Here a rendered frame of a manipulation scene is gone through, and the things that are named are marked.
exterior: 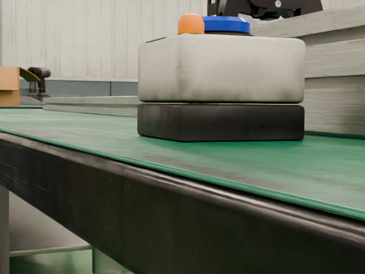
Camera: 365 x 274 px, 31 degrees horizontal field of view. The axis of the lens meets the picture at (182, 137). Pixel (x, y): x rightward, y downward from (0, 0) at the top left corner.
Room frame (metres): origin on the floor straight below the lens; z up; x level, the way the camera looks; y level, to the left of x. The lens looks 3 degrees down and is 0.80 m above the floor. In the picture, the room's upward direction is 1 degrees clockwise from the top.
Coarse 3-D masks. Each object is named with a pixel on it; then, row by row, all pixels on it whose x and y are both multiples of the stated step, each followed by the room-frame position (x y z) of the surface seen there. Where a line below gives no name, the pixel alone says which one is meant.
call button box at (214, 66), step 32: (160, 64) 0.39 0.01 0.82; (192, 64) 0.36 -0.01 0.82; (224, 64) 0.37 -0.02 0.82; (256, 64) 0.38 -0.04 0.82; (288, 64) 0.39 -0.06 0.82; (160, 96) 0.39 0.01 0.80; (192, 96) 0.37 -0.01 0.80; (224, 96) 0.37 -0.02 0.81; (256, 96) 0.38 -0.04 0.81; (288, 96) 0.39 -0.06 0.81; (160, 128) 0.39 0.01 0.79; (192, 128) 0.36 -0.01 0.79; (224, 128) 0.37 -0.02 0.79; (256, 128) 0.38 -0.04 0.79; (288, 128) 0.39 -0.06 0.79
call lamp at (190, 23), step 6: (180, 18) 0.37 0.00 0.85; (186, 18) 0.37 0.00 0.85; (192, 18) 0.37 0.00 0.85; (198, 18) 0.37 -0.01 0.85; (180, 24) 0.37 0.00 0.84; (186, 24) 0.37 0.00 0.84; (192, 24) 0.37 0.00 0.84; (198, 24) 0.37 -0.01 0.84; (180, 30) 0.37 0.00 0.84; (186, 30) 0.37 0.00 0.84; (192, 30) 0.37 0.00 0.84; (198, 30) 0.37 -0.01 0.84
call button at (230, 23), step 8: (208, 16) 0.40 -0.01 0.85; (216, 16) 0.40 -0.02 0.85; (224, 16) 0.40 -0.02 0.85; (208, 24) 0.40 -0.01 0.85; (216, 24) 0.39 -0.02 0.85; (224, 24) 0.39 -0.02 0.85; (232, 24) 0.40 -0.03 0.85; (240, 24) 0.40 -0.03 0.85; (248, 24) 0.41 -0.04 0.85; (208, 32) 0.41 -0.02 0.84; (216, 32) 0.40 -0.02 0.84; (224, 32) 0.40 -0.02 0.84; (232, 32) 0.40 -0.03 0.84; (240, 32) 0.40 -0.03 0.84; (248, 32) 0.41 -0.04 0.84
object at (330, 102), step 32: (256, 32) 0.54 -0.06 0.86; (288, 32) 0.49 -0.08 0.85; (320, 32) 0.45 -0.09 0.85; (352, 32) 0.44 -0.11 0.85; (320, 64) 0.45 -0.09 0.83; (352, 64) 0.42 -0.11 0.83; (320, 96) 0.45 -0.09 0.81; (352, 96) 0.42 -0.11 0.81; (320, 128) 0.45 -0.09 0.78; (352, 128) 0.42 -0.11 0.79
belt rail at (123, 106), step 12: (120, 96) 1.01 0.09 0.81; (132, 96) 0.95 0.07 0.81; (48, 108) 1.57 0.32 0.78; (60, 108) 1.44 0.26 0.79; (72, 108) 1.32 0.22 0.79; (84, 108) 1.23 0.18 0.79; (96, 108) 1.14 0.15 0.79; (108, 108) 1.07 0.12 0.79; (120, 108) 1.01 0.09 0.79; (132, 108) 0.97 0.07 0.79
